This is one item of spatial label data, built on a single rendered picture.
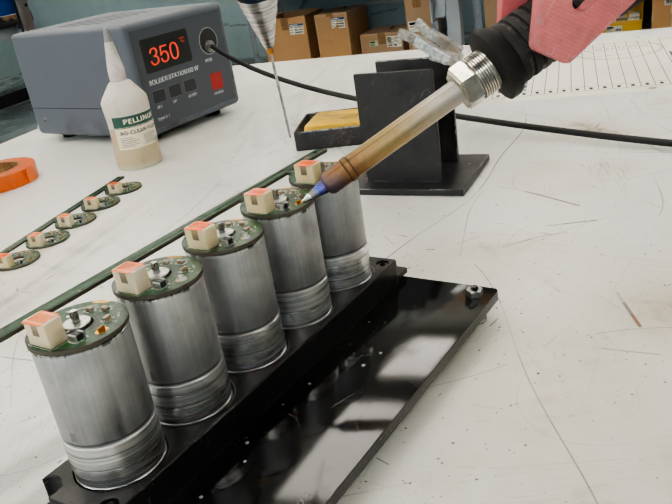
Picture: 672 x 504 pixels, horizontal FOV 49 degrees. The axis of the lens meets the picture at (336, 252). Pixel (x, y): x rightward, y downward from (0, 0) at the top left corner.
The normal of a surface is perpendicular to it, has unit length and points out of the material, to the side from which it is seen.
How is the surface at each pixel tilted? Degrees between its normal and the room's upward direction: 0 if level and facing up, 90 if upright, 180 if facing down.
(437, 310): 0
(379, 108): 90
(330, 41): 86
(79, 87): 90
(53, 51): 90
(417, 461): 0
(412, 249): 0
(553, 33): 98
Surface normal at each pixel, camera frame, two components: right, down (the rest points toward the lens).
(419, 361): -0.15, -0.91
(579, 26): 0.15, 0.51
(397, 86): -0.40, 0.42
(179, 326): 0.50, 0.28
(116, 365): 0.76, 0.15
